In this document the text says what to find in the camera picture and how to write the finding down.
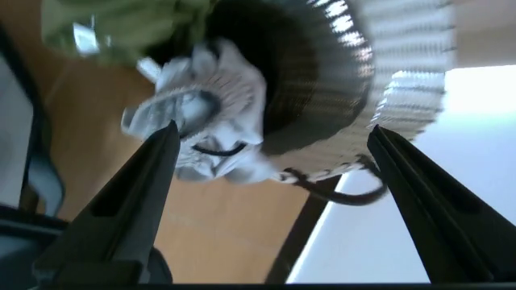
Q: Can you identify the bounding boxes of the pale grey shorts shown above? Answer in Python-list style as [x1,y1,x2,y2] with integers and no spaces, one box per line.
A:
[119,37,284,185]

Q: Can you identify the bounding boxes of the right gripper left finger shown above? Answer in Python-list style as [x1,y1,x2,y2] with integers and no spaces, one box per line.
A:
[32,119,181,285]

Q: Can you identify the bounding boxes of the white laundry basket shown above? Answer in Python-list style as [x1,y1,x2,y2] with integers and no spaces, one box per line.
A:
[203,0,457,207]

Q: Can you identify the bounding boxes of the green garment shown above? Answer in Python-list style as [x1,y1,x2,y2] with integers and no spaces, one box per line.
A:
[40,0,217,68]

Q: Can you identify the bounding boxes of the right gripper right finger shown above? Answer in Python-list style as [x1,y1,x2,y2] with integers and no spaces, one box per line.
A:
[366,123,516,284]

